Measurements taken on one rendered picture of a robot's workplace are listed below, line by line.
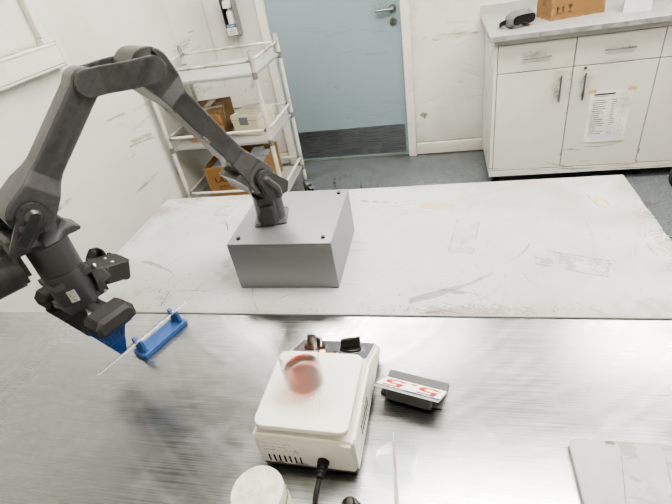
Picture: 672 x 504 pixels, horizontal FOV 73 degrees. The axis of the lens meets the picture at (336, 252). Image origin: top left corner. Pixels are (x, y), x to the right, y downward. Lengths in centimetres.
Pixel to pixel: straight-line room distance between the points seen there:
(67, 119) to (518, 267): 76
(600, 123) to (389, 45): 141
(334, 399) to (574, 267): 53
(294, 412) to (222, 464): 15
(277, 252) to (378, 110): 272
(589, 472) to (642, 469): 6
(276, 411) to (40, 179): 42
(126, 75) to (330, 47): 280
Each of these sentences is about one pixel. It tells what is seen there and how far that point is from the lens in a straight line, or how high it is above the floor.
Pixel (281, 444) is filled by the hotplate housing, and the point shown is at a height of 96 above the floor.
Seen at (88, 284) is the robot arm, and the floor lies 109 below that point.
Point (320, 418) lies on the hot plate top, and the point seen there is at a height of 99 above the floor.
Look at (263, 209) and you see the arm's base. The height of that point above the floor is 105.
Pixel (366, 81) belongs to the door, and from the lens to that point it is 344.
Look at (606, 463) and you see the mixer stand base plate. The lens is 66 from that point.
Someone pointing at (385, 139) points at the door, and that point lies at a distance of 357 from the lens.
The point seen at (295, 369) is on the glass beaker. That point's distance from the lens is 55.
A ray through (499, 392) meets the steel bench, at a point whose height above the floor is 90.
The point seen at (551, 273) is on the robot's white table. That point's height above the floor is 90.
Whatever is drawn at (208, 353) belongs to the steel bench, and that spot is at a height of 90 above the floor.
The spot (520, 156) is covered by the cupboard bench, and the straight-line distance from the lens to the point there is 304.
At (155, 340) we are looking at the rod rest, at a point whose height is 91.
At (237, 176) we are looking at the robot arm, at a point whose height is 113.
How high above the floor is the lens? 145
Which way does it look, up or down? 35 degrees down
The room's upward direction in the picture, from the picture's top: 11 degrees counter-clockwise
